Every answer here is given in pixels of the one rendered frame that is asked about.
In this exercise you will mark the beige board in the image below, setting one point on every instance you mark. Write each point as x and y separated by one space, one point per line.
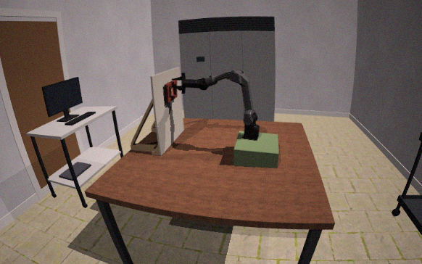
168 116

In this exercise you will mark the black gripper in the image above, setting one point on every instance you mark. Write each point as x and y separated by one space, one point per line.
185 83

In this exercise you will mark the red rectangular frame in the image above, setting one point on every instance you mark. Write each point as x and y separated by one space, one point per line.
169 90

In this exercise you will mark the dark brown wooden support brace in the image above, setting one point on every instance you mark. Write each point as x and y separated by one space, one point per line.
145 147

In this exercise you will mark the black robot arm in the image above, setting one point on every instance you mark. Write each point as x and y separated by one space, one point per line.
250 128

